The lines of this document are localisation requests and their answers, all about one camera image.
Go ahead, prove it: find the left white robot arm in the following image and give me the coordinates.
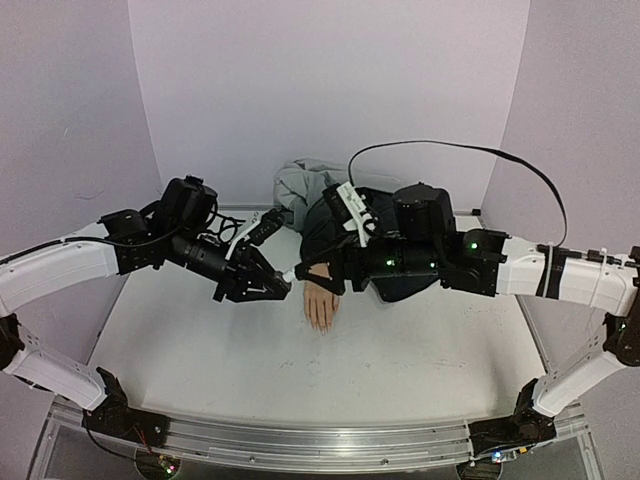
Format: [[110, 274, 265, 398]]
[[1, 176, 291, 437]]

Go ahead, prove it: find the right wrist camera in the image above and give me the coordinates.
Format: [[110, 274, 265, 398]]
[[323, 182, 379, 248]]

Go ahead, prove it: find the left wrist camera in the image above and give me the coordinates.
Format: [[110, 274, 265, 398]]
[[225, 208, 284, 261]]

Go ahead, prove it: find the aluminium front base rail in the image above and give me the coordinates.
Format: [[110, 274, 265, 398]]
[[29, 399, 601, 480]]

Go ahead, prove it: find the mannequin hand with long nails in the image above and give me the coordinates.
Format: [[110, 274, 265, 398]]
[[303, 281, 340, 334]]

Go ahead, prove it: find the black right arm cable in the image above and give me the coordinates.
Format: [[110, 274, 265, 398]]
[[347, 141, 570, 246]]

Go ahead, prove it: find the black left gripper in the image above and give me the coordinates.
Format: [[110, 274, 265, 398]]
[[169, 224, 291, 303]]

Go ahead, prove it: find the grey and black jacket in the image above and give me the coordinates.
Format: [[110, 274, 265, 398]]
[[272, 158, 441, 304]]

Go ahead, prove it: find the white nail polish cap brush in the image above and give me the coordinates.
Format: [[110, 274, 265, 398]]
[[282, 270, 296, 282]]

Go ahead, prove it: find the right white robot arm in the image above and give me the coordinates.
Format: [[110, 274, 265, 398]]
[[285, 183, 639, 417]]

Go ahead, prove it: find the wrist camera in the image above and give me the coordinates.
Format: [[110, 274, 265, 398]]
[[323, 182, 379, 248], [225, 208, 284, 261]]

